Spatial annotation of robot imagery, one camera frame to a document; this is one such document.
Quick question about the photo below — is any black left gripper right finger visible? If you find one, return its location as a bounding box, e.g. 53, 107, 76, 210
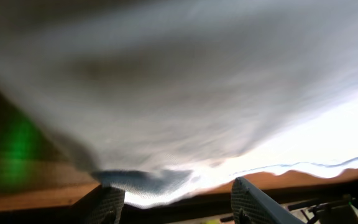
231, 177, 304, 224

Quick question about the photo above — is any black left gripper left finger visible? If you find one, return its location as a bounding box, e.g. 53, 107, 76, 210
73, 185, 125, 224

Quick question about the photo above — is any light blue printed t-shirt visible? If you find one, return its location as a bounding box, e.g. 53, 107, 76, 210
0, 0, 358, 208

